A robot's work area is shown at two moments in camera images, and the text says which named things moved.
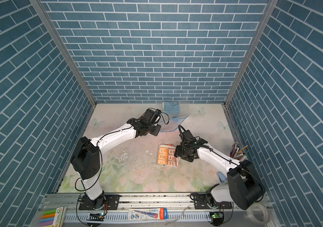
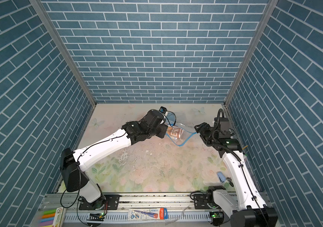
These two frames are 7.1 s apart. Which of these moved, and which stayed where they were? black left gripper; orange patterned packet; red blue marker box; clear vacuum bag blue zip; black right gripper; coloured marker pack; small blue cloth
Moved: black right gripper; orange patterned packet; black left gripper; clear vacuum bag blue zip
Stayed: red blue marker box; small blue cloth; coloured marker pack
